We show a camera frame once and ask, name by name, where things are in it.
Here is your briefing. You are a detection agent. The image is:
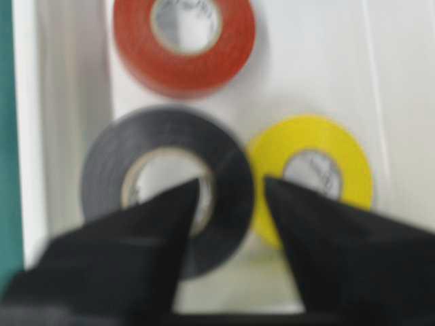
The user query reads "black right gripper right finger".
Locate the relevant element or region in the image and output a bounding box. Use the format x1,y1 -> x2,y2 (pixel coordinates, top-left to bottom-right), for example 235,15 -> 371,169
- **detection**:
264,177 -> 434,325

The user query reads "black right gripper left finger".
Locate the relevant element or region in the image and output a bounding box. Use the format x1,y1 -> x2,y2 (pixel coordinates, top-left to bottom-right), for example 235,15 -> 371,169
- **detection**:
1,179 -> 199,325

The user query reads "black tape roll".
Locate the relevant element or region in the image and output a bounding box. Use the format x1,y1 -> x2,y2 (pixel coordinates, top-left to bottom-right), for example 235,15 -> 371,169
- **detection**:
81,105 -> 255,278

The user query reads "yellow tape roll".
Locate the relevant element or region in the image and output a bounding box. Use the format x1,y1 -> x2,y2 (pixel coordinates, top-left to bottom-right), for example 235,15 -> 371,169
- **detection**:
247,115 -> 374,249

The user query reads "red tape roll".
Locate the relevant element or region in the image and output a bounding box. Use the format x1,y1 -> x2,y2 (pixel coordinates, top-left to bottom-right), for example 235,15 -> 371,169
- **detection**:
113,1 -> 256,98

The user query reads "white plastic case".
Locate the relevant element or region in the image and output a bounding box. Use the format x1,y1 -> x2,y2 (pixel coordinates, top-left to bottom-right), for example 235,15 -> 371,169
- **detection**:
12,0 -> 435,315

